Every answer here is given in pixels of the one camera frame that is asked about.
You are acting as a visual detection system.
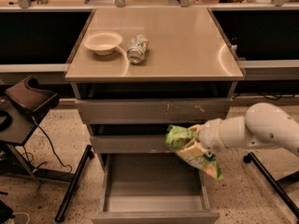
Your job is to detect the white paper bowl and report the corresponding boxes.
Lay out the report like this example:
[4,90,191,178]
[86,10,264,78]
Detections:
[83,31,122,55]

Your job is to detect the black base leg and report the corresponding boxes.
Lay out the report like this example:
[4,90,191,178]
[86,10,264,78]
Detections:
[243,152,299,223]
[54,145,94,223]

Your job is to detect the crushed aluminium soda can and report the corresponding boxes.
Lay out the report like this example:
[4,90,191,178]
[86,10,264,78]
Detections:
[126,35,149,64]

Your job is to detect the black cable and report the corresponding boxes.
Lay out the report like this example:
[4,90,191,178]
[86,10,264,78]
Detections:
[18,115,73,175]

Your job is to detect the black side stand table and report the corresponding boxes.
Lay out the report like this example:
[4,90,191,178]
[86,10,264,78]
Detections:
[0,100,73,182]

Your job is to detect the black left base leg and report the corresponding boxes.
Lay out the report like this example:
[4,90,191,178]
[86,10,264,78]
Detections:
[54,145,94,223]

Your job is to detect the middle grey drawer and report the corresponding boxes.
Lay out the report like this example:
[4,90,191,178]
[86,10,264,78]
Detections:
[90,135,170,154]

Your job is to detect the green rice chip bag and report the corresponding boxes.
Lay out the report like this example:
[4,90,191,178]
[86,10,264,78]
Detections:
[165,125,222,180]

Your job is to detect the grey drawer cabinet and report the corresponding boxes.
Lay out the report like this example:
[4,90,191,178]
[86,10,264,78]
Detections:
[64,7,246,224]

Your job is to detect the dark brown cradle holder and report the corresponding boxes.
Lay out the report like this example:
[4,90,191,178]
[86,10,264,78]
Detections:
[5,76,59,119]

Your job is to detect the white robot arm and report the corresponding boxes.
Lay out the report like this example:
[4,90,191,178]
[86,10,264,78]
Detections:
[177,103,299,158]

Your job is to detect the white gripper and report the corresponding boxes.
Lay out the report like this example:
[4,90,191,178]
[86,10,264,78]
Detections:
[176,119,225,159]

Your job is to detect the black right base leg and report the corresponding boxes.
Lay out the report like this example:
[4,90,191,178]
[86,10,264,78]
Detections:
[243,152,299,223]

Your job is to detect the open bottom grey drawer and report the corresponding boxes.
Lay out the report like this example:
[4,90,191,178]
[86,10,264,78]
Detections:
[92,153,220,224]

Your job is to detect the top grey drawer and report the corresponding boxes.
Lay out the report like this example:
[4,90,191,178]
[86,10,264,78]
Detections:
[76,98,233,124]

